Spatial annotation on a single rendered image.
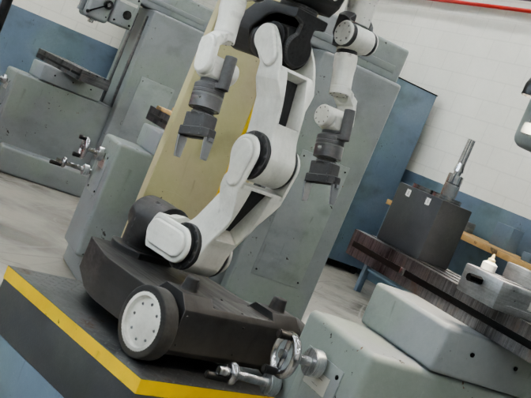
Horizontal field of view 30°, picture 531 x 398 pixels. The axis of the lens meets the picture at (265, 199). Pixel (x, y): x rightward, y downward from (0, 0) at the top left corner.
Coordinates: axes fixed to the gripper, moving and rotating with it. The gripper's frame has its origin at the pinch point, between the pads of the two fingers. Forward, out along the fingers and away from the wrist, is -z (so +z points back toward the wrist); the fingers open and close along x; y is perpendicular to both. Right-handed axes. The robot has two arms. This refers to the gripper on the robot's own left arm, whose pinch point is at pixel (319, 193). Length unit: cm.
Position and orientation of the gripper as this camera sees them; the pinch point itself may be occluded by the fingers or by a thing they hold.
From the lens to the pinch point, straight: 301.6
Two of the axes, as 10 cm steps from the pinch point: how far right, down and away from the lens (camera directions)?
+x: 7.3, 1.0, -6.8
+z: 2.1, -9.7, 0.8
